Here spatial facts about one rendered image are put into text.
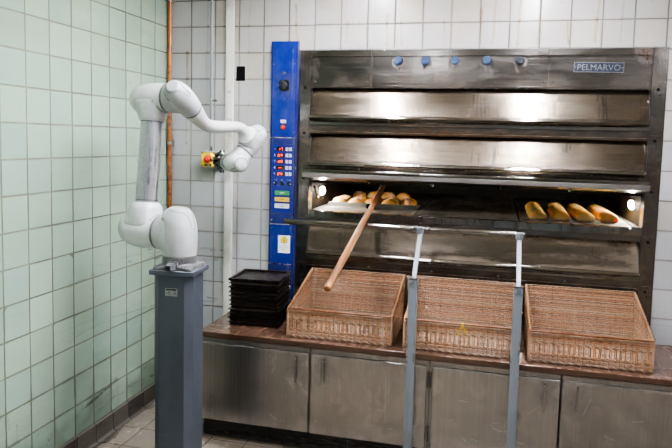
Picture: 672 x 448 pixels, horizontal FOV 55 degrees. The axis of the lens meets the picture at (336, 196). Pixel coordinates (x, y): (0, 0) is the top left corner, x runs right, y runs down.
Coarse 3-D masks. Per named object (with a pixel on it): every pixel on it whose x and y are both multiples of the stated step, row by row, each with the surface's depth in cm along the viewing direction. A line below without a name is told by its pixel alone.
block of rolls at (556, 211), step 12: (528, 204) 407; (552, 204) 404; (576, 204) 401; (540, 216) 362; (552, 216) 361; (564, 216) 358; (576, 216) 359; (588, 216) 356; (600, 216) 357; (612, 216) 354
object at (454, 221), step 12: (312, 216) 378; (324, 216) 376; (336, 216) 374; (348, 216) 373; (360, 216) 371; (372, 216) 369; (384, 216) 368; (396, 216) 366; (408, 216) 364; (420, 216) 363; (432, 216) 365; (516, 228) 350; (528, 228) 349; (540, 228) 347; (552, 228) 346; (564, 228) 344; (576, 228) 343; (588, 228) 342; (600, 228) 340; (612, 228) 339; (624, 228) 337; (636, 228) 336
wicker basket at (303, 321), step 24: (312, 288) 375; (336, 288) 372; (360, 288) 369; (288, 312) 333; (312, 312) 330; (336, 312) 327; (360, 312) 366; (384, 312) 363; (288, 336) 334; (312, 336) 331; (336, 336) 328; (360, 336) 325; (384, 336) 323
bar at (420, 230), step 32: (320, 224) 338; (352, 224) 334; (384, 224) 331; (416, 256) 316; (416, 288) 306; (416, 320) 310; (512, 320) 296; (512, 352) 297; (512, 384) 298; (512, 416) 299
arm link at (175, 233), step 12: (168, 216) 288; (180, 216) 288; (192, 216) 293; (156, 228) 290; (168, 228) 287; (180, 228) 287; (192, 228) 291; (156, 240) 291; (168, 240) 287; (180, 240) 287; (192, 240) 291; (168, 252) 288; (180, 252) 288; (192, 252) 291
